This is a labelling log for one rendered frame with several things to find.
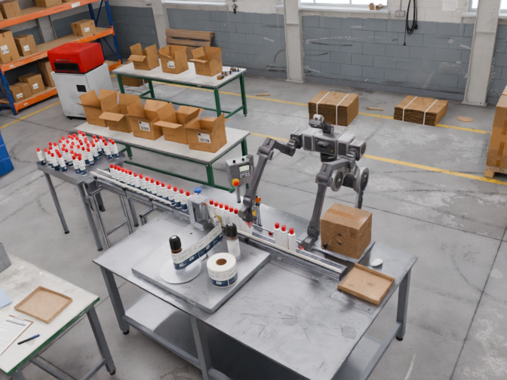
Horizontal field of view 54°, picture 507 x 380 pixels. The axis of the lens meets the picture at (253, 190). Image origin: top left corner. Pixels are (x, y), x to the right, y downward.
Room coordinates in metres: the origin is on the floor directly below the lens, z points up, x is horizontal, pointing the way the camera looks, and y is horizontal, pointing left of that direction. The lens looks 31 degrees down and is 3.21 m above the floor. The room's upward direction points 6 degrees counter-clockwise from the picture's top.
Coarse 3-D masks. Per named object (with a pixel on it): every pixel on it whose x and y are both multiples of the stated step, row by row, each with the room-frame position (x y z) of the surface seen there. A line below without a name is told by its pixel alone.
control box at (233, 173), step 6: (228, 162) 3.29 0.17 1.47; (240, 162) 3.27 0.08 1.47; (246, 162) 3.27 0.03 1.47; (228, 168) 3.27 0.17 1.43; (234, 168) 3.24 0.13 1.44; (228, 174) 3.30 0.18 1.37; (234, 174) 3.24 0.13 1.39; (234, 180) 3.24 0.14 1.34; (240, 180) 3.25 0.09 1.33; (246, 180) 3.26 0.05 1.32
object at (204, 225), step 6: (192, 204) 3.40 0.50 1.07; (198, 204) 3.35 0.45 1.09; (192, 210) 3.34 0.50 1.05; (198, 210) 3.34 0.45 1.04; (192, 216) 3.34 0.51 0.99; (192, 222) 3.35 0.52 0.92; (198, 222) 3.32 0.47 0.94; (204, 222) 3.31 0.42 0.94; (210, 222) 3.35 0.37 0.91; (198, 228) 3.31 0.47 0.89; (204, 228) 3.29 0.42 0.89
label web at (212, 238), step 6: (204, 210) 3.38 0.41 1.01; (210, 210) 3.31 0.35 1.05; (204, 216) 3.37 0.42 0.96; (210, 216) 3.34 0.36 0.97; (216, 228) 3.06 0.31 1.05; (210, 234) 3.00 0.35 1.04; (216, 234) 3.05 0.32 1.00; (222, 234) 3.11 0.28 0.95; (204, 240) 2.95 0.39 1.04; (210, 240) 3.00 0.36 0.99; (216, 240) 3.04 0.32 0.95; (204, 246) 2.94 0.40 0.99; (210, 246) 2.99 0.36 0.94
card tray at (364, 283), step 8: (352, 272) 2.66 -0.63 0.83; (360, 272) 2.65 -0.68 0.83; (368, 272) 2.64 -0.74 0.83; (376, 272) 2.60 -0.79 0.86; (344, 280) 2.58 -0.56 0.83; (352, 280) 2.57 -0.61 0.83; (360, 280) 2.57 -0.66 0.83; (368, 280) 2.56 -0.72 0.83; (376, 280) 2.55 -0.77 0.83; (384, 280) 2.54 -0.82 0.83; (392, 280) 2.49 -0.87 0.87; (344, 288) 2.48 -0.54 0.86; (352, 288) 2.50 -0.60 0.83; (360, 288) 2.49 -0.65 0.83; (368, 288) 2.48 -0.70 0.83; (376, 288) 2.48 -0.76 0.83; (384, 288) 2.47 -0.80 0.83; (360, 296) 2.41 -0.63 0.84; (368, 296) 2.37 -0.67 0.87; (376, 296) 2.40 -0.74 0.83; (376, 304) 2.33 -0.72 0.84
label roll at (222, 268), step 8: (216, 256) 2.76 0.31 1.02; (224, 256) 2.75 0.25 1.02; (232, 256) 2.74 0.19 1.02; (208, 264) 2.68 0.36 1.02; (216, 264) 2.67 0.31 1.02; (224, 264) 2.66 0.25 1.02; (232, 264) 2.65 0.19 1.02; (208, 272) 2.66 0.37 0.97; (216, 272) 2.60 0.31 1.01; (224, 272) 2.59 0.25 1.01; (232, 272) 2.62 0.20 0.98; (216, 280) 2.60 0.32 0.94; (224, 280) 2.59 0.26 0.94; (232, 280) 2.62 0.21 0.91
